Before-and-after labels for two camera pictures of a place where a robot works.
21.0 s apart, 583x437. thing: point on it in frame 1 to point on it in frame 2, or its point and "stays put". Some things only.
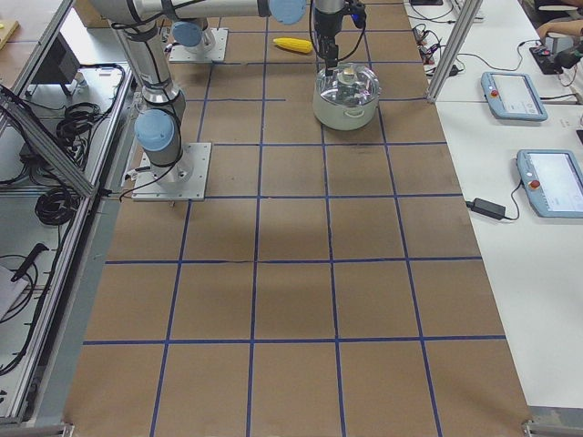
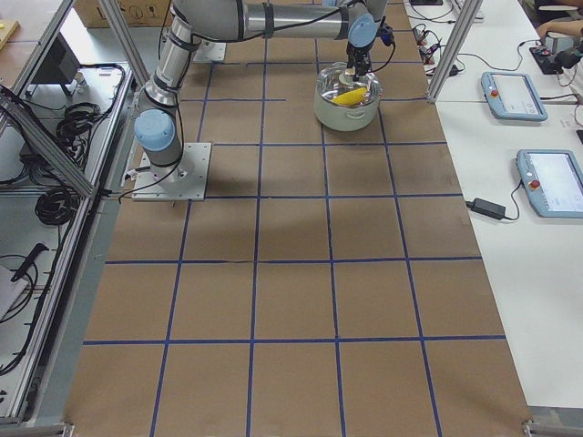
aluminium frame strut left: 48,141 stays put
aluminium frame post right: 449,58 stays put
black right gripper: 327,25 to 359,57
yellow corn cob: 295,44 to 352,97
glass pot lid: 350,85 stays put
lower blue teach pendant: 552,180 stays put
